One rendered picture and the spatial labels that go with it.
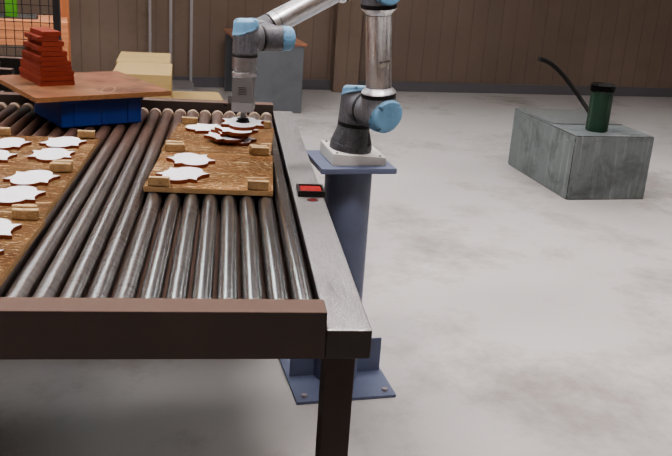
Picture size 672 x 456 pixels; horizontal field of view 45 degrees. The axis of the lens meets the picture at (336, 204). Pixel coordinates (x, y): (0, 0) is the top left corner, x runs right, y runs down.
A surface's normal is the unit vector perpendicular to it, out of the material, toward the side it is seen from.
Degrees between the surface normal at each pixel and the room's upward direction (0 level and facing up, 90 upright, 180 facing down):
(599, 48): 90
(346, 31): 90
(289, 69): 90
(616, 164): 90
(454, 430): 0
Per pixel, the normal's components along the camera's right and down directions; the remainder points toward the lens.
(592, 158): 0.22, 0.30
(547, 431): 0.07, -0.95
